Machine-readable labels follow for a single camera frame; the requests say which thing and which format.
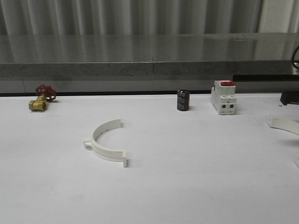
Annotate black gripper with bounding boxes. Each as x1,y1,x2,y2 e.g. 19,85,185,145
280,89,299,105

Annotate white half-ring clamp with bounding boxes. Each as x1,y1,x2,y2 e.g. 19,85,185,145
83,117,128,168
267,116,299,168

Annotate black cylindrical capacitor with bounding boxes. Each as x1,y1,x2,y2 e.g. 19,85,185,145
177,90,190,111

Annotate brass valve red handwheel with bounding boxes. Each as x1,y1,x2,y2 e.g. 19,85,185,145
28,84,56,111

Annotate grey stone ledge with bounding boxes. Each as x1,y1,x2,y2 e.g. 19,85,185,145
0,33,299,80

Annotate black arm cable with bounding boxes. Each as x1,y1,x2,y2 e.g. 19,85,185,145
292,45,299,70

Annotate white circuit breaker red switch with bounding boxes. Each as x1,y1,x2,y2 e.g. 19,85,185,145
211,80,237,115

